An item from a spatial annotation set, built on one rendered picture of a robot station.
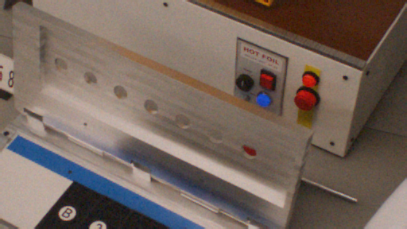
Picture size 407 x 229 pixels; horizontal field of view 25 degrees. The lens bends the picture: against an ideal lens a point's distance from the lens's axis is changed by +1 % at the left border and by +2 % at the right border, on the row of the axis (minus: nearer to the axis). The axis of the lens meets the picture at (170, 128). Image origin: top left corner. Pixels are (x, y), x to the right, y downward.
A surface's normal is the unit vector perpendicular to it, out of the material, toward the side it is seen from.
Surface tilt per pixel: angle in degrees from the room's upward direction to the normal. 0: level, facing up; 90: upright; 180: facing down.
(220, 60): 90
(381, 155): 0
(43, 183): 0
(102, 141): 76
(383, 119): 0
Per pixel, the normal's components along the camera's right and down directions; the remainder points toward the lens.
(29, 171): -0.02, -0.62
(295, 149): -0.51, 0.51
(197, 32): -0.52, 0.67
